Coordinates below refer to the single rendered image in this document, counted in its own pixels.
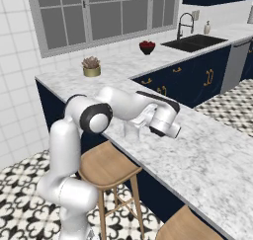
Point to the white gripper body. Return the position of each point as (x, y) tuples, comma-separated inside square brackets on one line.
[(145, 116)]

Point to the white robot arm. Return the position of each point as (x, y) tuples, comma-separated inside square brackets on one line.
[(62, 145)]

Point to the navy drawer front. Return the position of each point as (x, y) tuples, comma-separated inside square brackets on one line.
[(179, 68), (150, 79)]

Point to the navy cupboard door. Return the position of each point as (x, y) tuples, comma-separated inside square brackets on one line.
[(200, 82), (155, 88), (220, 72), (179, 89)]

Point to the wooden bar stool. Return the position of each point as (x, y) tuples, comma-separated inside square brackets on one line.
[(105, 166), (184, 225)]

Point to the black bowl of red fruit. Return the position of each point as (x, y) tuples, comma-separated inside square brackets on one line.
[(147, 47)]

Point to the succulent in gold pot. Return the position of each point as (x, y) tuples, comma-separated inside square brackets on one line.
[(91, 66)]

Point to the navy island base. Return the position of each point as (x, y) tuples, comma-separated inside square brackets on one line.
[(154, 191)]

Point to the black sink basin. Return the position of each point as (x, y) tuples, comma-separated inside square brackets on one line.
[(194, 42)]

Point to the black spring tap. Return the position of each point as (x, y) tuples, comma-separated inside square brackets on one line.
[(184, 24)]

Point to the steel dishwasher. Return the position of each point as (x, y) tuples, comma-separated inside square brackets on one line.
[(235, 65)]

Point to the white soap dispenser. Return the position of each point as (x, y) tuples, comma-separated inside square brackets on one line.
[(207, 28)]

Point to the grey framed window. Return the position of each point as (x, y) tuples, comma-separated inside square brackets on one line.
[(105, 13)]

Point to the navy base cupboard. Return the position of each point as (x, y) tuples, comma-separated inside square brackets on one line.
[(247, 61)]

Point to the grey countertop appliance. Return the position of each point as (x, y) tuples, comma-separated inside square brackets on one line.
[(250, 16)]

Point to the white wall outlet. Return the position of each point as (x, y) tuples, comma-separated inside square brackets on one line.
[(195, 15)]

